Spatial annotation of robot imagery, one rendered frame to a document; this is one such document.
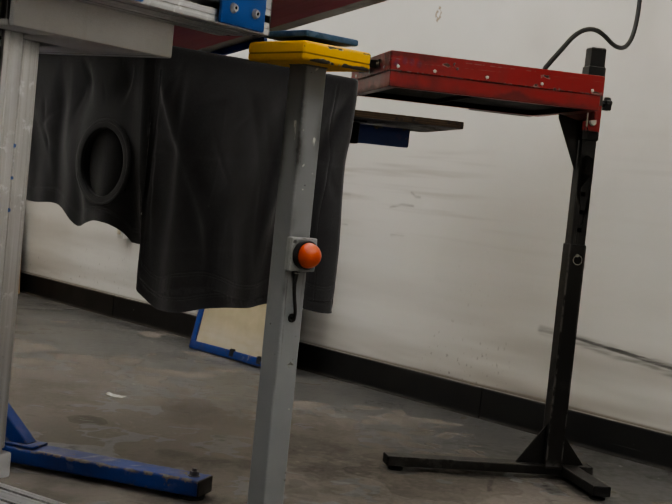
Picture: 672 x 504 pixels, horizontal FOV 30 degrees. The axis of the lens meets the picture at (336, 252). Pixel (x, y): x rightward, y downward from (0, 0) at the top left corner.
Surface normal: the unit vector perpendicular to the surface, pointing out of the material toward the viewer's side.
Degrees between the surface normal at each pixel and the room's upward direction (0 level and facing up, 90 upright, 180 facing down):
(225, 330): 77
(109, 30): 90
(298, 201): 90
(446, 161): 90
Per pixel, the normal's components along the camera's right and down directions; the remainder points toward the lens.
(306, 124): 0.65, 0.11
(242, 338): -0.71, -0.26
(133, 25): 0.82, 0.11
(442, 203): -0.75, -0.04
